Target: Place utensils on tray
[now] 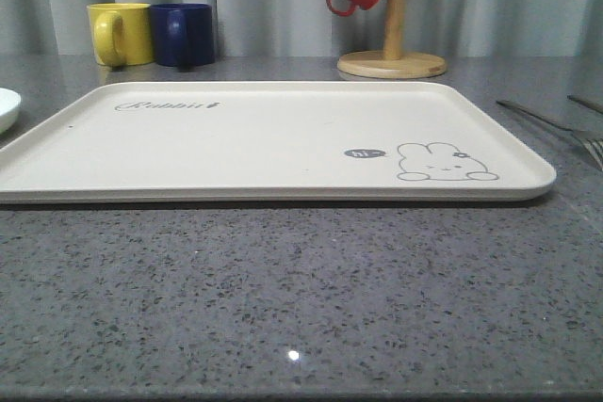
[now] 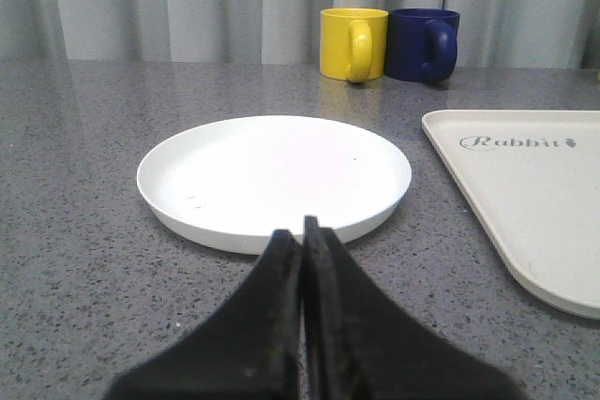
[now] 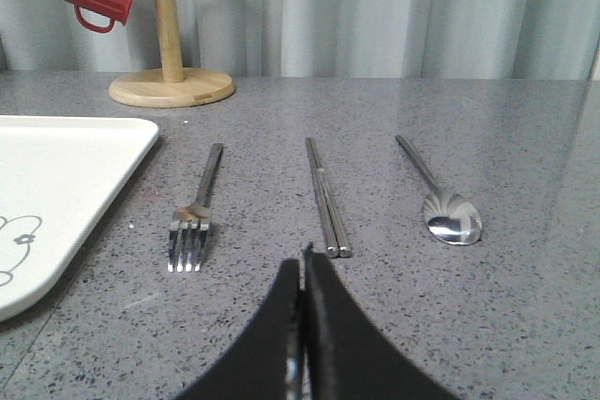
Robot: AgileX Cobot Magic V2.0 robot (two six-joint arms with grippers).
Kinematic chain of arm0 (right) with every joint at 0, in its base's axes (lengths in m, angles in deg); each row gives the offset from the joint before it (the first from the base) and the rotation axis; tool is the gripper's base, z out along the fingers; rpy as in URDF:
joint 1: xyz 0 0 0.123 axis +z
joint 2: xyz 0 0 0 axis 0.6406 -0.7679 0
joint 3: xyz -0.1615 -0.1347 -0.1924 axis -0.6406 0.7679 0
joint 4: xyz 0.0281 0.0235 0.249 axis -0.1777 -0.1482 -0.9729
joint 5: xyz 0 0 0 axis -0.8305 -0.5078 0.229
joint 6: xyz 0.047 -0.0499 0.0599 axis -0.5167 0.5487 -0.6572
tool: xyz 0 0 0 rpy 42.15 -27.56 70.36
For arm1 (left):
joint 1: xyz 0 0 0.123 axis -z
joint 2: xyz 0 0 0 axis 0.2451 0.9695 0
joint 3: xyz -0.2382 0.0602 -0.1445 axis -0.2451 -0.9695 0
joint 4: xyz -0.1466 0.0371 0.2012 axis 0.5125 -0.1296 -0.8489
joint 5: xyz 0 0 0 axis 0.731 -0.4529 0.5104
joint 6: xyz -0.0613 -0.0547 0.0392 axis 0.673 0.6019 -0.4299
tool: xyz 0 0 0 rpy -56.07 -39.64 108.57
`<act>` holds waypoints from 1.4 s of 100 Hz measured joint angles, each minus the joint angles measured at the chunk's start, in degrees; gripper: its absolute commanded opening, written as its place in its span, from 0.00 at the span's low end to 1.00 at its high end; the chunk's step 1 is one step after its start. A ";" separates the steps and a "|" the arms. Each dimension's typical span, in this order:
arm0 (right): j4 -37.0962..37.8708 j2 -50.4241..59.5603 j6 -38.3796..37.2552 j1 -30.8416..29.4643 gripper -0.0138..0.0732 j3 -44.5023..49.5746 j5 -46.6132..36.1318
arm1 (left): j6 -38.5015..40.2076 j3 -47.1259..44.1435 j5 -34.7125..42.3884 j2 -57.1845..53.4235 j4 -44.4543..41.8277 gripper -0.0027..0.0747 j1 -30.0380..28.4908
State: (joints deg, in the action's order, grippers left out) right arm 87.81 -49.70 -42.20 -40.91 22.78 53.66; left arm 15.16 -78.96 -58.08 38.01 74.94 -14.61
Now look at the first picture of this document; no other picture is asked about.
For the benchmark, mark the cream rabbit serving tray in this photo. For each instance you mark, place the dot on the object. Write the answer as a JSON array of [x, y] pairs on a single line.
[[237, 141]]

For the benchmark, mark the silver metal chopstick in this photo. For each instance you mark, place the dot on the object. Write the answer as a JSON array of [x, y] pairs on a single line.
[[597, 107]]

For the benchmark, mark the wooden mug tree stand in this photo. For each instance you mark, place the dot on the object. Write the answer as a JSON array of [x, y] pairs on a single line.
[[392, 62]]

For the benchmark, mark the white round plate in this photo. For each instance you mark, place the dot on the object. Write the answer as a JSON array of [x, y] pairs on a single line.
[[10, 102]]

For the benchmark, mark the yellow mug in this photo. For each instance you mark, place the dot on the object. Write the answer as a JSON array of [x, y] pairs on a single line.
[[121, 34]]

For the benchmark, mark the dark blue mug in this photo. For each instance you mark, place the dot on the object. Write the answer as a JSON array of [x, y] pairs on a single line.
[[182, 34]]

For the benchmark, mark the silver metal fork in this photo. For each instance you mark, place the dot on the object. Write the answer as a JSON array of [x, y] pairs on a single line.
[[590, 141]]

